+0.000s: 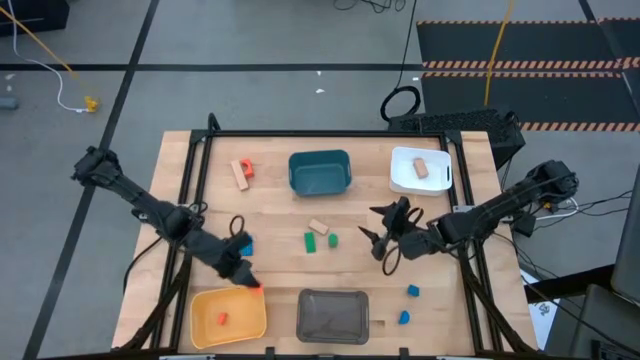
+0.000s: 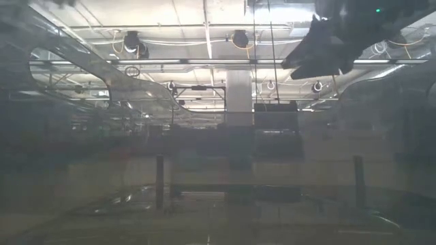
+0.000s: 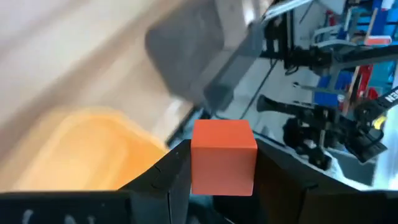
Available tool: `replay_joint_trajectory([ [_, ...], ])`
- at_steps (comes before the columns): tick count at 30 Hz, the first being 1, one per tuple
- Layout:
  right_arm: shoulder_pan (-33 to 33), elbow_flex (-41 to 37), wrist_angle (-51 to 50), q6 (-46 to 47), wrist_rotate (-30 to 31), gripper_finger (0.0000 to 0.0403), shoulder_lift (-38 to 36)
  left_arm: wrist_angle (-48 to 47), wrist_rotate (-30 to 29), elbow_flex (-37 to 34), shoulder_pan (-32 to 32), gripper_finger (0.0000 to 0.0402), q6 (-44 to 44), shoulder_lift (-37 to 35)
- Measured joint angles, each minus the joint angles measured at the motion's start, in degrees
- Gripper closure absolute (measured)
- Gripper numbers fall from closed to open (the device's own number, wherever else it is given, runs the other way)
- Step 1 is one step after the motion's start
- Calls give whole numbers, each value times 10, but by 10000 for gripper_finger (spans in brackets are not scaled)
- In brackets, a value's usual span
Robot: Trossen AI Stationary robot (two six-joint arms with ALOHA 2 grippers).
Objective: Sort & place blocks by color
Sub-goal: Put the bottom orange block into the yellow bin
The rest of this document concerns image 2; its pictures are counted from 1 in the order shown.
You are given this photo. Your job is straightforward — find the grey translucent plastic bin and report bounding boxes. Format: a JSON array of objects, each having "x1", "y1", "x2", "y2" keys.
[{"x1": 0, "y1": 0, "x2": 436, "y2": 245}]

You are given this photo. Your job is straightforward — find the black hanging monitor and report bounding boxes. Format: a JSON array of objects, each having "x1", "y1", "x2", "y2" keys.
[{"x1": 253, "y1": 101, "x2": 304, "y2": 157}]

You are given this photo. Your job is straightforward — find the white square pillar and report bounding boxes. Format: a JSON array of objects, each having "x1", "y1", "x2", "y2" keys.
[{"x1": 225, "y1": 69, "x2": 255, "y2": 127}]

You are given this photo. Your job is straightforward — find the black ceiling cord reel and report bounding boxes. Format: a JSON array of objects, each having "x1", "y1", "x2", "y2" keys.
[
  {"x1": 123, "y1": 30, "x2": 150, "y2": 59},
  {"x1": 232, "y1": 29, "x2": 250, "y2": 49}
]

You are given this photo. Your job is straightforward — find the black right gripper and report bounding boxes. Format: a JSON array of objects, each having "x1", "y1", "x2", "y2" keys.
[{"x1": 281, "y1": 0, "x2": 436, "y2": 80}]

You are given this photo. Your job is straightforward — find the long ceiling light strip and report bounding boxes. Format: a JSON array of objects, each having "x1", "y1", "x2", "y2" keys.
[{"x1": 29, "y1": 59, "x2": 429, "y2": 66}]

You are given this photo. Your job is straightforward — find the black rectangular rack frame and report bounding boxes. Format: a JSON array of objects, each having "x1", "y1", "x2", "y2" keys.
[{"x1": 172, "y1": 84, "x2": 228, "y2": 112}]

